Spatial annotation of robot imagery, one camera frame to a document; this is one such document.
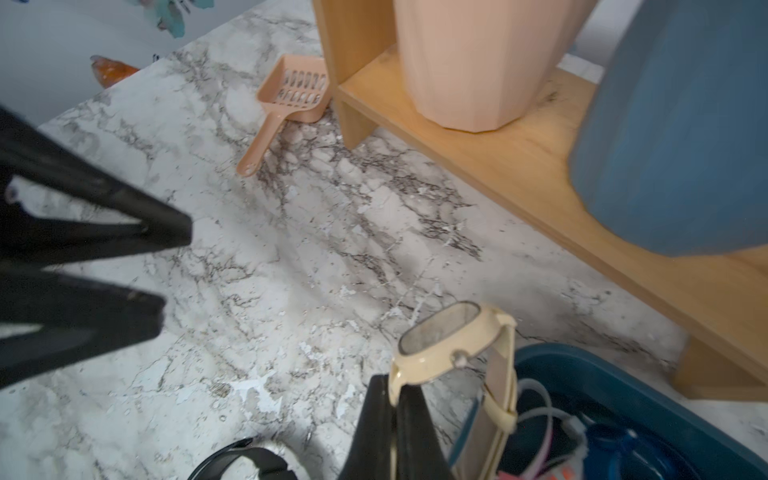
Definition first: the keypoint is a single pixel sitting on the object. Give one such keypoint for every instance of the beige watch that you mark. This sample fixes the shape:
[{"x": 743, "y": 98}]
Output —
[{"x": 448, "y": 340}]

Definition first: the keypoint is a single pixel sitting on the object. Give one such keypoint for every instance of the pink pot green plant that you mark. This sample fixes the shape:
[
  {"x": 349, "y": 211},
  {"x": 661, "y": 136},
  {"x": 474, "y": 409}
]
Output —
[{"x": 476, "y": 66}]

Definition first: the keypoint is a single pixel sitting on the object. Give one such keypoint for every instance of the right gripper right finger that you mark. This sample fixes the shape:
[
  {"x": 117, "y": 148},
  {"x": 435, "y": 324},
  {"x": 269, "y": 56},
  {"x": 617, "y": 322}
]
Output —
[{"x": 418, "y": 454}]

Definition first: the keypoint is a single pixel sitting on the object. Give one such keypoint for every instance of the teal plastic storage box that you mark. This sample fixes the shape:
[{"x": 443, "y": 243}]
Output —
[{"x": 597, "y": 392}]

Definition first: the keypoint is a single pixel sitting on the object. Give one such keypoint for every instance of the wooden shelf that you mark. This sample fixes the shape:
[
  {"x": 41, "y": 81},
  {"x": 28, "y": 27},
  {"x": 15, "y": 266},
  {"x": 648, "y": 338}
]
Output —
[{"x": 721, "y": 301}]

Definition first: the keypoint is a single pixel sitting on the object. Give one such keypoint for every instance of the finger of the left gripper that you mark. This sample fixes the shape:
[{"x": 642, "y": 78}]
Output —
[
  {"x": 29, "y": 155},
  {"x": 50, "y": 321}
]

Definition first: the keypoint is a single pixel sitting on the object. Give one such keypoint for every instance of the blue pot white-green plant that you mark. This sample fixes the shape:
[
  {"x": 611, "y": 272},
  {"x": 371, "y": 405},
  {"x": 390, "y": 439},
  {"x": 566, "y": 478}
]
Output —
[{"x": 672, "y": 154}]

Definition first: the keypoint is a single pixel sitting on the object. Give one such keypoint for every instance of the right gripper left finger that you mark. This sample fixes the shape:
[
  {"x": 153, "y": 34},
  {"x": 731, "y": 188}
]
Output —
[{"x": 370, "y": 453}]

